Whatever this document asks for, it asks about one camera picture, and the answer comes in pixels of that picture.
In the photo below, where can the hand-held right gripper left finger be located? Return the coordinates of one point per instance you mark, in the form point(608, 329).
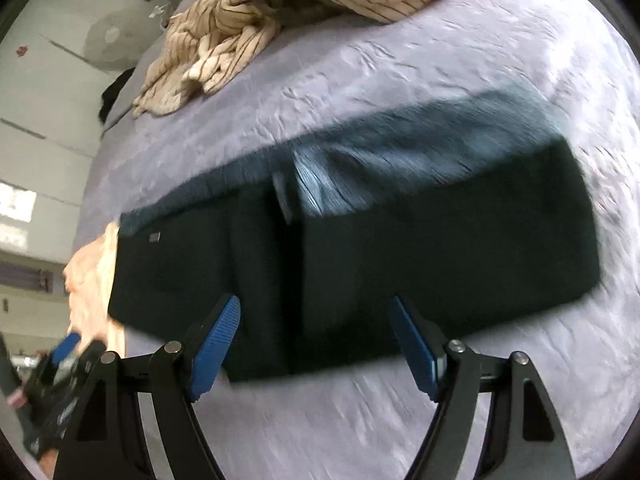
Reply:
point(215, 350)

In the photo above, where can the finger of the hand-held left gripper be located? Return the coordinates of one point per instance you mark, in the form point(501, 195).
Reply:
point(66, 347)

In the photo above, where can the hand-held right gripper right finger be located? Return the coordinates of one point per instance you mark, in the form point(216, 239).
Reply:
point(415, 350)

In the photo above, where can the black pants with blue trim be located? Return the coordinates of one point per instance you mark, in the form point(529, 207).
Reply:
point(400, 260)

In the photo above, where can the peach cloth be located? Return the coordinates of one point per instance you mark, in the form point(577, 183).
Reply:
point(87, 290)

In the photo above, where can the lavender textured bed blanket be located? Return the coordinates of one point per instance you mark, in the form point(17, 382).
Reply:
point(425, 85)

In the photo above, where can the beige striped crumpled garment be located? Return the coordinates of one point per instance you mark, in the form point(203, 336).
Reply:
point(215, 50)

